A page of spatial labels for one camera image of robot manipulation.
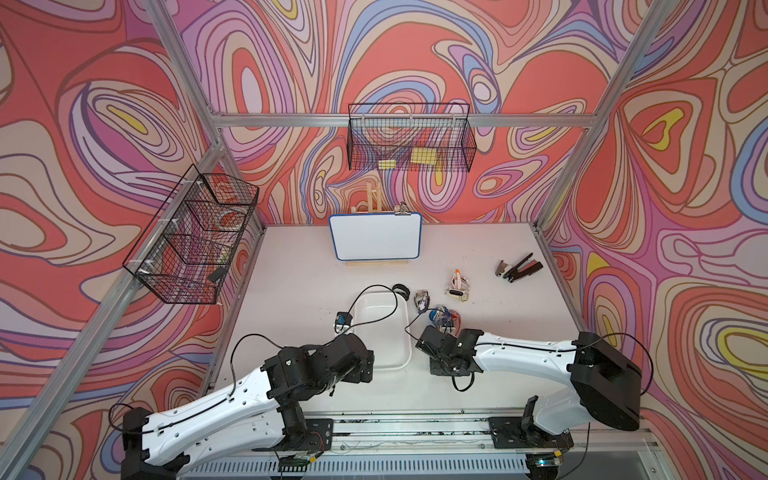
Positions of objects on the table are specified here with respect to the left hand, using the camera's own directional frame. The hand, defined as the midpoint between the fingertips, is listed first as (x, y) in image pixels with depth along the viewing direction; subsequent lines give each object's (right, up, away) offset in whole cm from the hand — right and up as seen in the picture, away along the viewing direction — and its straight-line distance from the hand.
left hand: (364, 361), depth 72 cm
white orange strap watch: (+29, +17, +24) cm, 41 cm away
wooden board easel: (0, +46, +46) cm, 65 cm away
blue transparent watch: (+23, +7, +20) cm, 31 cm away
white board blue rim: (+2, +32, +24) cm, 40 cm away
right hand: (+22, -8, +11) cm, 26 cm away
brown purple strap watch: (+17, +11, +24) cm, 31 cm away
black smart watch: (+10, +14, +29) cm, 34 cm away
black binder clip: (+10, +39, +18) cm, 45 cm away
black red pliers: (+54, +22, +33) cm, 67 cm away
